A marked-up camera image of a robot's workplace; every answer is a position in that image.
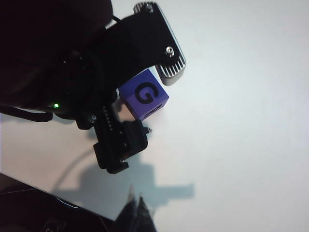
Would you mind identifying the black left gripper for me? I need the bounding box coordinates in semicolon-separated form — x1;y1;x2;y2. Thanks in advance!
77;91;154;175

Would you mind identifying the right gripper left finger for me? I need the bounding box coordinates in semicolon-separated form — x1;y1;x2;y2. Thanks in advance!
115;183;140;232

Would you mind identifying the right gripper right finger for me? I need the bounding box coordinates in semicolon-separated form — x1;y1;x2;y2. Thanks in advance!
137;196;158;232

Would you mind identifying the purple foam block letter G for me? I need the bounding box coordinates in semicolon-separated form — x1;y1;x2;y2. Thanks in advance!
116;68;170;121

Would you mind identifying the black glossy base cover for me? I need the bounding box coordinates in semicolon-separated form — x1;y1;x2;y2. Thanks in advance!
0;173;117;232

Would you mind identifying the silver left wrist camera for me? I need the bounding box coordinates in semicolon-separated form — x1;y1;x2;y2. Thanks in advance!
106;1;187;87

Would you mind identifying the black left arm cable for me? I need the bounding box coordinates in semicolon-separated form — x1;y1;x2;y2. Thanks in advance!
0;105;54;123

